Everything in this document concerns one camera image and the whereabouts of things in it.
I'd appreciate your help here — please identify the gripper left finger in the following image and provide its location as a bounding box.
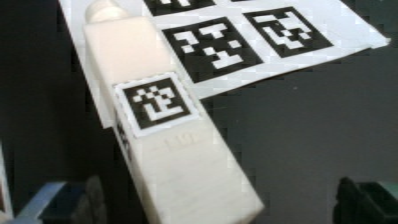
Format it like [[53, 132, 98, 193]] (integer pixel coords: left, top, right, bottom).
[[10, 176, 108, 224]]

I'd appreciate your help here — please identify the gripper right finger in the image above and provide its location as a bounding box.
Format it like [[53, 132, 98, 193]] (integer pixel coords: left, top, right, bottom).
[[336, 177, 398, 224]]

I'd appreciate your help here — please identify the fiducial marker sheet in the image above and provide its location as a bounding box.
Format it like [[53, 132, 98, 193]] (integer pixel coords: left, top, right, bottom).
[[58, 0, 389, 126]]

